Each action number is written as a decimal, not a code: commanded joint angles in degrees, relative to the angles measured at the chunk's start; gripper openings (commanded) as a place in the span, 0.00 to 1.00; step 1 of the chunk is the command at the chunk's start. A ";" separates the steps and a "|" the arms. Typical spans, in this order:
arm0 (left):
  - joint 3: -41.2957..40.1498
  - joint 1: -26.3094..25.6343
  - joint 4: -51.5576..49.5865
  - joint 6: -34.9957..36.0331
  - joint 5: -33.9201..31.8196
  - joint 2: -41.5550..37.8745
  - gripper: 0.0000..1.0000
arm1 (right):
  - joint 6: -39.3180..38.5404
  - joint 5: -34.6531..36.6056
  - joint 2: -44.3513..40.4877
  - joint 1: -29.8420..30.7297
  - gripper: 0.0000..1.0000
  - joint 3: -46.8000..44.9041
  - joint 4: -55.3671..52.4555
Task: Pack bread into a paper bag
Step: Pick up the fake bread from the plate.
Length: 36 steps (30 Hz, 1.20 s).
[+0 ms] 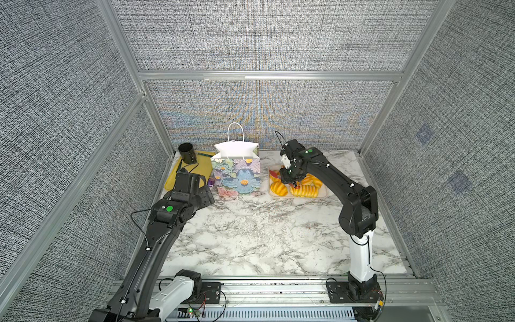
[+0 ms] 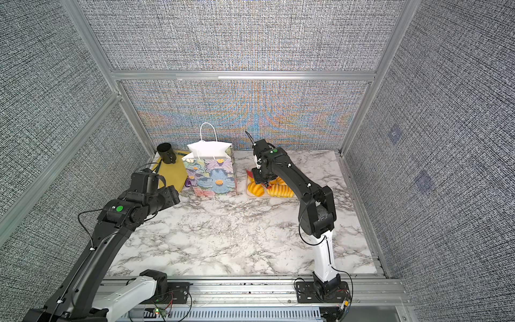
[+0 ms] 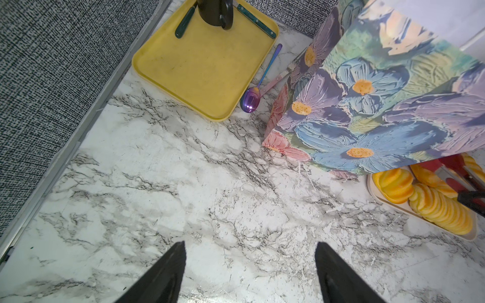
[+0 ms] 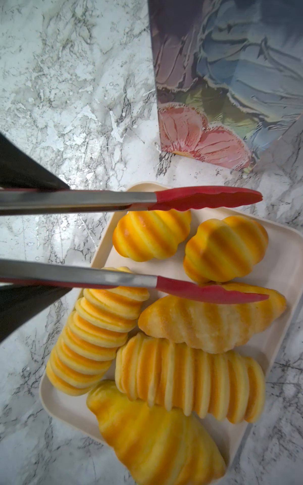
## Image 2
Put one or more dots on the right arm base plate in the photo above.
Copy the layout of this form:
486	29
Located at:
310	292

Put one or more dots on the yellow striped bread top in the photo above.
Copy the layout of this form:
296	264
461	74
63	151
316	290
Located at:
278	181

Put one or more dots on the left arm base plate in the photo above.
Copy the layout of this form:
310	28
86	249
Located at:
176	293

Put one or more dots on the aluminium front rail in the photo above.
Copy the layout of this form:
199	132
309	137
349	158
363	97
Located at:
277	291

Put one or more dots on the yellow striped bread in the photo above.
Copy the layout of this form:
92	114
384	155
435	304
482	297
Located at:
282	191
256	190
278	181

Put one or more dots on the yellow striped bread front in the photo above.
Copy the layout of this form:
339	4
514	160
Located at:
282	191

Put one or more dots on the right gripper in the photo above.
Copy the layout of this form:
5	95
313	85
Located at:
257	178

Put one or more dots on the floral paper gift bag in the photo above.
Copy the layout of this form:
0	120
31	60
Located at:
209	166

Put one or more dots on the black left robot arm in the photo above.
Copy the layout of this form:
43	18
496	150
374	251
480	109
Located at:
118	219

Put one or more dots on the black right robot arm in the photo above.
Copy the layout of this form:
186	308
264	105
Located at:
317	213

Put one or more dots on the white slotted cable duct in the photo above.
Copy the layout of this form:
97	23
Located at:
227	314

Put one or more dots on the beige bread tray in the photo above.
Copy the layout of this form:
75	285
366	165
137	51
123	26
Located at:
251	179

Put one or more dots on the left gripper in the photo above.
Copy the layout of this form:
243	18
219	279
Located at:
171	194

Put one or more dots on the aluminium cage frame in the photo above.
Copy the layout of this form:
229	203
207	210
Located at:
55	76

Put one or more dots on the black cup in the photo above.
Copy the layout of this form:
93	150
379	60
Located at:
166	153

